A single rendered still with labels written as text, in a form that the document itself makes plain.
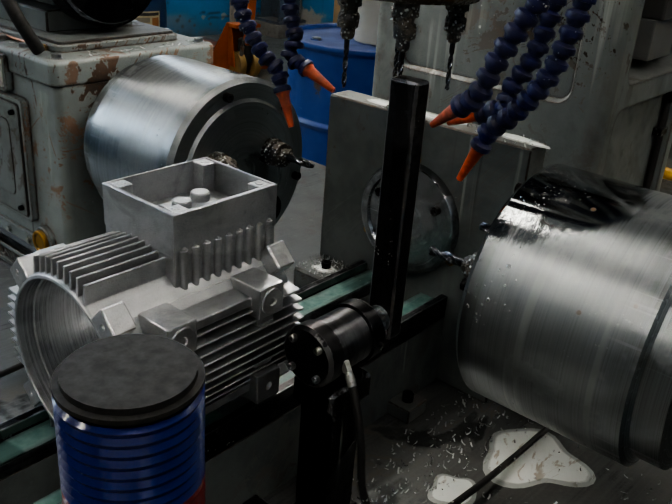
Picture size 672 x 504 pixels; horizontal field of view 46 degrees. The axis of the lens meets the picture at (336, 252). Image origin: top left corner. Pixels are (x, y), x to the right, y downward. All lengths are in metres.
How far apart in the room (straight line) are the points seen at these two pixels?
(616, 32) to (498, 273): 0.38
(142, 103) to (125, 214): 0.37
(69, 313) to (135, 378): 0.47
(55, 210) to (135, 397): 0.92
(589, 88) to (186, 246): 0.54
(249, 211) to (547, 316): 0.28
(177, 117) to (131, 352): 0.69
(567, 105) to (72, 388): 0.80
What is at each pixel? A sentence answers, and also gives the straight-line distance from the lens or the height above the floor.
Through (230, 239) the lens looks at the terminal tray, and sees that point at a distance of 0.71.
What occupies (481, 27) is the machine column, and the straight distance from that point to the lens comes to 1.08.
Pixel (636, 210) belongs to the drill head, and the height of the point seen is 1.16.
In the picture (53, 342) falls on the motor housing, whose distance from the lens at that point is 0.79.
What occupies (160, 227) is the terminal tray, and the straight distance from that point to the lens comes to 0.68.
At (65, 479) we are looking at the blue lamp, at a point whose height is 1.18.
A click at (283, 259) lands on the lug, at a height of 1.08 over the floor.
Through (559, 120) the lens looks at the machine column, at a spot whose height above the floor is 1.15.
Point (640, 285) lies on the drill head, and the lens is 0.68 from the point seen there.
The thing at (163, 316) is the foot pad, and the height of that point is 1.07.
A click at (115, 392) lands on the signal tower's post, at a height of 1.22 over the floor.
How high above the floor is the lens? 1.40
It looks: 25 degrees down
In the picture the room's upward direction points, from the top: 4 degrees clockwise
